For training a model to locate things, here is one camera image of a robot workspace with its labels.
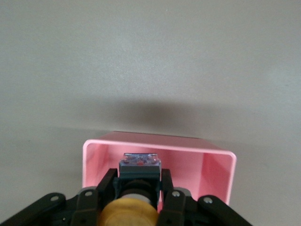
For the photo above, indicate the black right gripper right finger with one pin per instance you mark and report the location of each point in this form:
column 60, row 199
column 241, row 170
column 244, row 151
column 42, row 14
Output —
column 175, row 209

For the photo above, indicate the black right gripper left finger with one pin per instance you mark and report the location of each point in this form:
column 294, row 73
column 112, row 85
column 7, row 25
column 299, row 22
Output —
column 87, row 207

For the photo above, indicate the yellow push button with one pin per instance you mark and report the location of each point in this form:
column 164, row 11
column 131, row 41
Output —
column 138, row 170

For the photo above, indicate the pink plastic box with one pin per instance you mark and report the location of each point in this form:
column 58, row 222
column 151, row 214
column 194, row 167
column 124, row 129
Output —
column 188, row 169

